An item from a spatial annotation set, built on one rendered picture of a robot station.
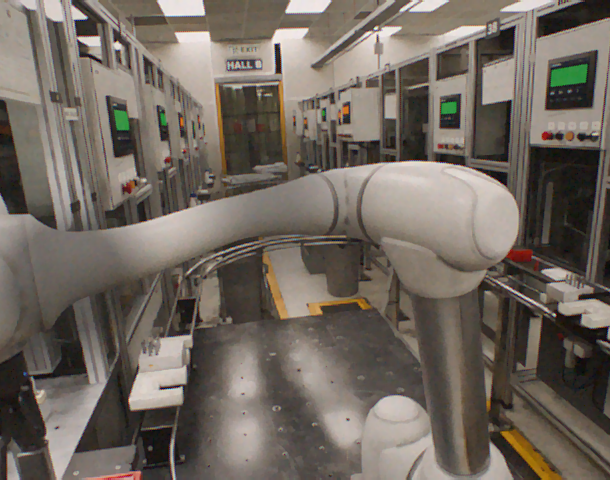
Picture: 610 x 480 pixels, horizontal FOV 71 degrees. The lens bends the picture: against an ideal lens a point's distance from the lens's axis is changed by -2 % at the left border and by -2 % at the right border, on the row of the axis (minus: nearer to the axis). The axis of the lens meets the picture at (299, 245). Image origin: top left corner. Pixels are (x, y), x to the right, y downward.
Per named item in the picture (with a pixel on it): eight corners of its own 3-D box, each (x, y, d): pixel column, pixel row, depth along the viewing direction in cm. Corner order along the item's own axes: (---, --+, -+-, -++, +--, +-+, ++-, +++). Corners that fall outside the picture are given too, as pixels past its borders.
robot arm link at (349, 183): (299, 162, 74) (350, 166, 63) (378, 157, 83) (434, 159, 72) (301, 238, 77) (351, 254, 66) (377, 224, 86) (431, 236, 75)
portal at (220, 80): (290, 203, 937) (282, 74, 868) (226, 208, 918) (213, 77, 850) (289, 202, 946) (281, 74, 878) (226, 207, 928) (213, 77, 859)
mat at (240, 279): (302, 359, 305) (302, 357, 304) (217, 370, 297) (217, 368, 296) (254, 211, 864) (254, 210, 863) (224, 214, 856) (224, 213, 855)
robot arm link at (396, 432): (395, 448, 114) (396, 375, 108) (452, 492, 99) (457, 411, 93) (347, 477, 106) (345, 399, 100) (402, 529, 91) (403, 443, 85)
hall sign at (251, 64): (263, 70, 859) (262, 57, 853) (225, 72, 849) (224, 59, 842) (263, 71, 863) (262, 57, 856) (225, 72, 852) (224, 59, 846)
